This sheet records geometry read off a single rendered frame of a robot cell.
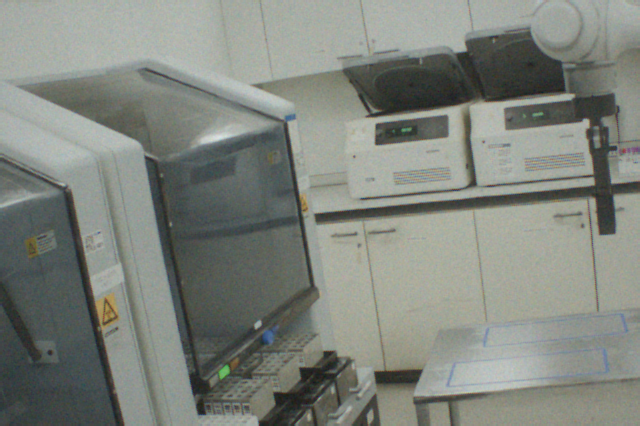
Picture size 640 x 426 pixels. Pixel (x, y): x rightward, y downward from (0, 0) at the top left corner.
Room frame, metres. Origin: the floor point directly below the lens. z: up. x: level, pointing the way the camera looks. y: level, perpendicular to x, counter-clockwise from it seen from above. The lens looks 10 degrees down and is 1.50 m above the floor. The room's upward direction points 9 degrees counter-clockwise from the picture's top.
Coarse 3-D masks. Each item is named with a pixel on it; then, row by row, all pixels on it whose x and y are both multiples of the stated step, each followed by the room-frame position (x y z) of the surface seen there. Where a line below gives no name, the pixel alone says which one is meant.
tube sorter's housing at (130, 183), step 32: (128, 64) 2.20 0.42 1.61; (160, 64) 2.17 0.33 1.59; (192, 64) 2.23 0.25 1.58; (0, 96) 1.49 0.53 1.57; (32, 96) 1.55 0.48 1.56; (256, 96) 2.10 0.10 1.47; (64, 128) 1.43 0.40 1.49; (96, 128) 1.48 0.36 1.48; (128, 160) 1.43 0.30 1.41; (128, 192) 1.42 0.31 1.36; (128, 224) 1.40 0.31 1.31; (160, 224) 2.04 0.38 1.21; (128, 256) 1.39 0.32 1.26; (160, 256) 1.47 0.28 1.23; (320, 256) 2.15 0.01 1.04; (128, 288) 1.39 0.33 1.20; (160, 288) 1.45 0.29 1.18; (320, 288) 2.11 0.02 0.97; (160, 320) 1.43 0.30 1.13; (320, 320) 2.08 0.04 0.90; (160, 352) 1.41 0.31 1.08; (160, 384) 1.39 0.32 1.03; (160, 416) 1.39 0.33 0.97; (192, 416) 1.46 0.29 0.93; (352, 416) 1.94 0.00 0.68
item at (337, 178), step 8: (624, 144) 3.97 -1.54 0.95; (632, 144) 3.95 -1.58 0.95; (312, 176) 4.60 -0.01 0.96; (320, 176) 4.57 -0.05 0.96; (328, 176) 4.56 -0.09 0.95; (336, 176) 4.54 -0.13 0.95; (344, 176) 4.52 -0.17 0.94; (312, 184) 4.59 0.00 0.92; (320, 184) 4.58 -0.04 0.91; (328, 184) 4.56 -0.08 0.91; (336, 184) 4.54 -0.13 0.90
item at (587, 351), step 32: (512, 320) 2.04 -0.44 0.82; (544, 320) 1.99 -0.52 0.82; (576, 320) 1.94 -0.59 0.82; (608, 320) 1.90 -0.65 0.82; (448, 352) 1.89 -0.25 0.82; (480, 352) 1.85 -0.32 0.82; (512, 352) 1.81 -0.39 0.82; (544, 352) 1.77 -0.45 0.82; (576, 352) 1.73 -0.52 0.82; (608, 352) 1.69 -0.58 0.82; (448, 384) 1.69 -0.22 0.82; (480, 384) 1.66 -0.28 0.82; (512, 384) 1.63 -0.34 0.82; (544, 384) 1.59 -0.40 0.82; (576, 384) 1.57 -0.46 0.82; (608, 384) 1.55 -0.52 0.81
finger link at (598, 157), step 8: (592, 136) 1.31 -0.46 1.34; (600, 136) 1.31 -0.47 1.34; (592, 144) 1.31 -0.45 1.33; (592, 152) 1.32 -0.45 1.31; (600, 152) 1.31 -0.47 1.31; (592, 160) 1.32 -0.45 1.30; (600, 160) 1.31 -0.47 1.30; (600, 168) 1.31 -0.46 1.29; (600, 176) 1.32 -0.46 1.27; (608, 176) 1.31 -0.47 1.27; (600, 184) 1.32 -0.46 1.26; (608, 184) 1.31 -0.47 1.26; (608, 192) 1.31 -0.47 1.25
